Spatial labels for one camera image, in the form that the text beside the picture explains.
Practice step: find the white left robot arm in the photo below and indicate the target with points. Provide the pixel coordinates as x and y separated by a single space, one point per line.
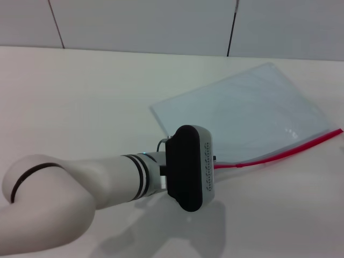
67 188

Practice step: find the black white wrist camera box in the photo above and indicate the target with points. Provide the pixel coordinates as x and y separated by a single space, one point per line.
185 166

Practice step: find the clear document bag red zipper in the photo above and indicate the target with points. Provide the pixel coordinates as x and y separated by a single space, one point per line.
255 107

